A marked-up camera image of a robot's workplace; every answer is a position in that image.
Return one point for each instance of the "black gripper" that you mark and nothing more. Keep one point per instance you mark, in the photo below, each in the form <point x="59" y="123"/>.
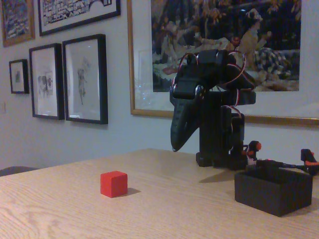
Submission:
<point x="180" y="117"/>

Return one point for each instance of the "red cube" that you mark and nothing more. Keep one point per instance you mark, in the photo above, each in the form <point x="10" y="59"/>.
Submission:
<point x="113" y="183"/>

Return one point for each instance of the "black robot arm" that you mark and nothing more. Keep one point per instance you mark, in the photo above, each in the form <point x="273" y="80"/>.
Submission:
<point x="214" y="124"/>

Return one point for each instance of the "black box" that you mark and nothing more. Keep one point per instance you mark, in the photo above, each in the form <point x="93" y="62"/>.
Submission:
<point x="271" y="199"/>

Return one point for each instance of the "large gold framed painting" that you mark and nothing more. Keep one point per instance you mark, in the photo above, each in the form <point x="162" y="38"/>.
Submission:
<point x="174" y="49"/>

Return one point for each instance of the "black framed figure drawing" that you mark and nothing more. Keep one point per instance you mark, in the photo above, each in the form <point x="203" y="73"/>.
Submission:
<point x="84" y="79"/>

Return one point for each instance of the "black framed sketch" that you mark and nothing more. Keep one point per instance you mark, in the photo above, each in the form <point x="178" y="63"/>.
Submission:
<point x="46" y="82"/>

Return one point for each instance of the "black framed town print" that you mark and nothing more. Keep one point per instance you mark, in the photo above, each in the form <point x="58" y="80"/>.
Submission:
<point x="74" y="12"/>

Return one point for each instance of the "small black framed picture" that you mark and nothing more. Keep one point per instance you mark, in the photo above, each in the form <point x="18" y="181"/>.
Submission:
<point x="18" y="76"/>

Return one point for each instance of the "dark chair back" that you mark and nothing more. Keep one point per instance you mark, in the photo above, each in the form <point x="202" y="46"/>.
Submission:
<point x="15" y="170"/>

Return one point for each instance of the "wood framed colourful picture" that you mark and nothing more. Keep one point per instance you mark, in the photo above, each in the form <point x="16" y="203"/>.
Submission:
<point x="17" y="20"/>

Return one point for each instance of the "white wall switch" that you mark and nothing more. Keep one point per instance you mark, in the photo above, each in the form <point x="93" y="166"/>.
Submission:
<point x="3" y="107"/>

